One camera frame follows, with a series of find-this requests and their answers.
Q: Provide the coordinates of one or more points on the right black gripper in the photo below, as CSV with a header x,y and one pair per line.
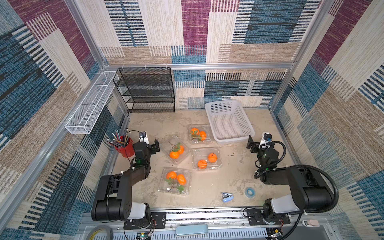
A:
x,y
254,146

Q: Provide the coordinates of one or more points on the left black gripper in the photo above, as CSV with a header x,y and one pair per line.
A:
x,y
152,147

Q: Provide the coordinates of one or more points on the white plastic perforated basket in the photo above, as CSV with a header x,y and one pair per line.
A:
x,y
229,122

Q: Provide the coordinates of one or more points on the orange pair with leaves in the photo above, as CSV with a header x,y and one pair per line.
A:
x,y
197,135

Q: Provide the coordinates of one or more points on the clear clamshell container back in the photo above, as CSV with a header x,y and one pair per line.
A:
x,y
201,127

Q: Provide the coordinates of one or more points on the clear clamshell container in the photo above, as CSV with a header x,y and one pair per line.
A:
x,y
163,185
201,127
202,154
165,146

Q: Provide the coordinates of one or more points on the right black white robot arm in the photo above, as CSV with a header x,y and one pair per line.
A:
x,y
311,189

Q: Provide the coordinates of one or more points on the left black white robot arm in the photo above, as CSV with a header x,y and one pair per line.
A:
x,y
114,197

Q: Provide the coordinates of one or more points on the orange pair in left container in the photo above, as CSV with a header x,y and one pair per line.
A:
x,y
176,151

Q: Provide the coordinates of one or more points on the orange pair in container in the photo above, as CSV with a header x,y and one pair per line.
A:
x,y
176,182
176,151

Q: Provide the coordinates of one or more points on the red pencil cup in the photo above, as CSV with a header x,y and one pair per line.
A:
x,y
122,143

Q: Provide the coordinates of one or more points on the orange pair in front container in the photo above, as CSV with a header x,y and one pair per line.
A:
x,y
176,182

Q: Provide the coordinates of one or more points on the clear clamshell container front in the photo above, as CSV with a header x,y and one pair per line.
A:
x,y
163,185

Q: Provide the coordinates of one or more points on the blue tape roll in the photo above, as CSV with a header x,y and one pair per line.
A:
x,y
250,192

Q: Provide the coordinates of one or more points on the blue stapler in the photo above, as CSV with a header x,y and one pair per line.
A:
x,y
227,197

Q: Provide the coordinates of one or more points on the light blue bar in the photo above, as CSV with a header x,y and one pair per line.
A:
x,y
188,230

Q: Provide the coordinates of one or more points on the pink white small device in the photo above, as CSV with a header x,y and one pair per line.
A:
x,y
310,223

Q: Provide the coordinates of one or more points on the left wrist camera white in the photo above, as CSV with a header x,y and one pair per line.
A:
x,y
143,137

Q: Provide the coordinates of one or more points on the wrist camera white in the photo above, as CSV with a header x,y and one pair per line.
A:
x,y
143,137
265,141

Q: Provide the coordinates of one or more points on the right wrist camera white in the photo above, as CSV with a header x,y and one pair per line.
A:
x,y
265,141

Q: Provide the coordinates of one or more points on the black wire shelf rack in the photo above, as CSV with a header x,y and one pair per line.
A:
x,y
146,90

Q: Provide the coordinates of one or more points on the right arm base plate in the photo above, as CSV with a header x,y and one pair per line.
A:
x,y
257,217

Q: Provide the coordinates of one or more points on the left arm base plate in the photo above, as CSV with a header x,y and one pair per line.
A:
x,y
154,220

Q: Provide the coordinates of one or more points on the white wire mesh tray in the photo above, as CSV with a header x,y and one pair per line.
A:
x,y
87,113

